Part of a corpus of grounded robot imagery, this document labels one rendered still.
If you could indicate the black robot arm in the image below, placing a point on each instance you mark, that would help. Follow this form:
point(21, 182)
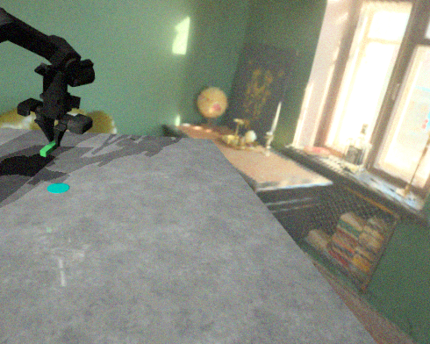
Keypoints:
point(67, 69)

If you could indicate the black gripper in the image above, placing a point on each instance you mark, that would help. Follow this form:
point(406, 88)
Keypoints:
point(54, 106)

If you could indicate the cyan circle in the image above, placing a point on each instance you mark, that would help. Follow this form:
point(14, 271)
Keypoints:
point(57, 187)

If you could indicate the green rectangular post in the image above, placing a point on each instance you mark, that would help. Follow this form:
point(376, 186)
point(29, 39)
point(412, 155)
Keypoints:
point(48, 149)

